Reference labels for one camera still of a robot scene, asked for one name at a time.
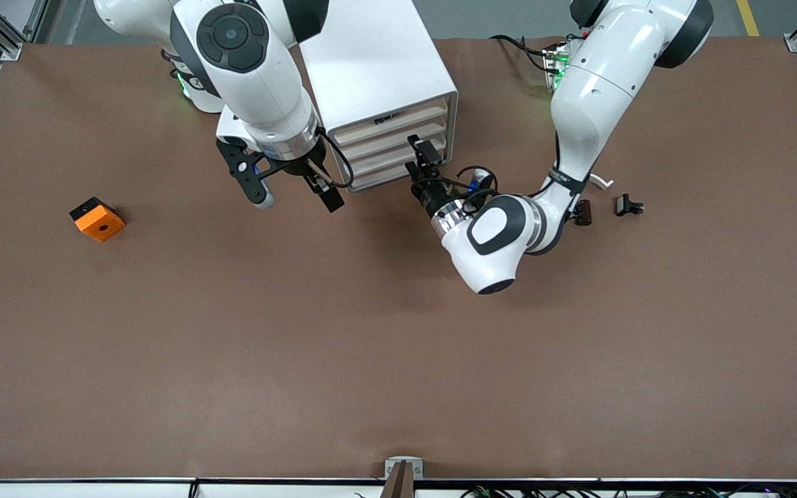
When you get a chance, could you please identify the orange and black button box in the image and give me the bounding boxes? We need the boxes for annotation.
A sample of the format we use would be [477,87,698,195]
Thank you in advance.
[69,196,126,243]

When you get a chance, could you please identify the white table edge rail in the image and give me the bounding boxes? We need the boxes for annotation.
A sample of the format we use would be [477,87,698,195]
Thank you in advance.
[0,477,797,498]

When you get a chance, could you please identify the metal table edge bracket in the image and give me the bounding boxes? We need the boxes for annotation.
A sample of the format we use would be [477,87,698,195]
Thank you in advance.
[385,456,424,479]

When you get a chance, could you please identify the black arm base cable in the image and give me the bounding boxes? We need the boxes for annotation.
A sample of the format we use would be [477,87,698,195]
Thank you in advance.
[490,33,553,73]

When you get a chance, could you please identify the brown table cover mat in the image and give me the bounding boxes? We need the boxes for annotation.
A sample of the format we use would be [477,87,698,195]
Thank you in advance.
[0,36,797,483]

